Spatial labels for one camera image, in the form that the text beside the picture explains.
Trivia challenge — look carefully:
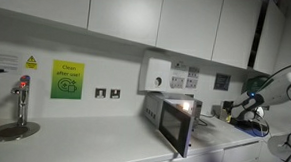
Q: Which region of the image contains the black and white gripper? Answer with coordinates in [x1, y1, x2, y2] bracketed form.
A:
[231, 101, 255, 121]

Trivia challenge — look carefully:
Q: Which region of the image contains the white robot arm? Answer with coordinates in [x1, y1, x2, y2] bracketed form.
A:
[229, 72, 291, 162]

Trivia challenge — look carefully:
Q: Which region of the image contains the microwave door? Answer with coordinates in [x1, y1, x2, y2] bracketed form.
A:
[159, 101, 194, 158]

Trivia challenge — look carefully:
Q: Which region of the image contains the silver microwave oven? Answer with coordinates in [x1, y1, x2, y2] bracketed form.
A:
[144, 92, 202, 128]

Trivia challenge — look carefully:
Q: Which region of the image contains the blue mat under machine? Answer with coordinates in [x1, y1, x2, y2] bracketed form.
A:
[236, 127, 269, 137]

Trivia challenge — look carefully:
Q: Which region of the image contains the upper cabinet door right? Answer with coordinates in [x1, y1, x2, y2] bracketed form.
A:
[253, 0, 285, 75]

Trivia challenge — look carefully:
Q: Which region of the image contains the cabinet door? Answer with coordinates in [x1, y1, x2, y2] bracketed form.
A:
[88, 0, 163, 45]
[212, 0, 262, 68]
[0, 0, 90, 29]
[156, 0, 224, 59]
[253, 0, 285, 75]

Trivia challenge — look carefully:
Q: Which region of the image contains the white paper towel dispenser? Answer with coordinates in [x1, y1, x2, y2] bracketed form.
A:
[138, 50, 171, 92]

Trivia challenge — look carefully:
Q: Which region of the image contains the green clean after use sign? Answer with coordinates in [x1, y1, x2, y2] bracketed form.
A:
[51, 60, 84, 100]

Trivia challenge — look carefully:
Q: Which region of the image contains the upper cabinet door left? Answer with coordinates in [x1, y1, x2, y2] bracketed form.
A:
[0, 0, 90, 29]

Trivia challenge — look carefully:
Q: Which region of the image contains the yellow warning sticker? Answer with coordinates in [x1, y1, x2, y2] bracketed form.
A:
[25, 56, 37, 69]

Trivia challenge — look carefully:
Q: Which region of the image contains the chrome water tap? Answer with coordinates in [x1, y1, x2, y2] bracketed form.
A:
[11, 75, 31, 126]

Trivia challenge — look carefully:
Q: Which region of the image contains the white notice label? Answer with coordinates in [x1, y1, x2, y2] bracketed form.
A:
[0, 52, 19, 71]

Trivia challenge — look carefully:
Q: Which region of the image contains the dark framed wall notice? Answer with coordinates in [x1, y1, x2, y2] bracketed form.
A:
[214, 74, 231, 91]

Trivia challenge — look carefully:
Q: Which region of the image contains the black power cable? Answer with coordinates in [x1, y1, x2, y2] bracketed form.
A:
[196, 113, 218, 129]

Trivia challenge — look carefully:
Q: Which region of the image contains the right steel wall socket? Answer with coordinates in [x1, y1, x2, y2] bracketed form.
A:
[110, 89, 120, 99]

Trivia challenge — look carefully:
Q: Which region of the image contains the steel wall socket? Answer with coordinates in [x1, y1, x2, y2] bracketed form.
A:
[110, 89, 120, 99]
[95, 88, 106, 99]

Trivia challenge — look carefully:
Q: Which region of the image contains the left steel wall socket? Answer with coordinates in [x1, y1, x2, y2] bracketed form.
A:
[95, 88, 106, 99]

